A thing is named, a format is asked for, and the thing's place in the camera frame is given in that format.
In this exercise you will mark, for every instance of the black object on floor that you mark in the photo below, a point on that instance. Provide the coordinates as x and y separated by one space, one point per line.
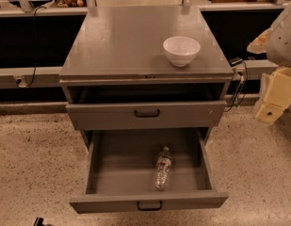
40 222

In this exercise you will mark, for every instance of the white ceramic bowl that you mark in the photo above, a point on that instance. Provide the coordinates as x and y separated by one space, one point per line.
180 50

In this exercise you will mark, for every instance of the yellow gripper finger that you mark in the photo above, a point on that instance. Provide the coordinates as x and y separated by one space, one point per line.
274 95
259 45

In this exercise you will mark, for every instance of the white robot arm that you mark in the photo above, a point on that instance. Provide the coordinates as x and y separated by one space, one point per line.
279 39

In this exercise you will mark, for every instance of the grey closed upper drawer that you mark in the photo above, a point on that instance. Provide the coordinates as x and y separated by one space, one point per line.
121 116

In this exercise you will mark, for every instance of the grey drawer cabinet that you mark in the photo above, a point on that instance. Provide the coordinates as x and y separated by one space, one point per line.
118 58

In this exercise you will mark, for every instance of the black drawer handle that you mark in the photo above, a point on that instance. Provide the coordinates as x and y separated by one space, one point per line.
149 206
152 114

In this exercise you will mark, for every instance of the black middle drawer handle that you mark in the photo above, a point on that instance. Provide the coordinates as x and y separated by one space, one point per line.
149 206

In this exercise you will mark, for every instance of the grey open middle drawer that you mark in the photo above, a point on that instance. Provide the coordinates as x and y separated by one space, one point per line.
121 172

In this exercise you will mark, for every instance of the black power adapter with cables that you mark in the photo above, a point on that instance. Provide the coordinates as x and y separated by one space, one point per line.
240 69

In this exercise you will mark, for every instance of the clear plastic water bottle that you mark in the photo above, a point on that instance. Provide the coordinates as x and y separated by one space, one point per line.
162 169

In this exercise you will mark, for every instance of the grey wall socket box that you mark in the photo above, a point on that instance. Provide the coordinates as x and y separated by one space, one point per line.
20 81

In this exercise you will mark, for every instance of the black upper drawer handle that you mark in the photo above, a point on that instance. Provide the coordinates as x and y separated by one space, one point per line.
152 114

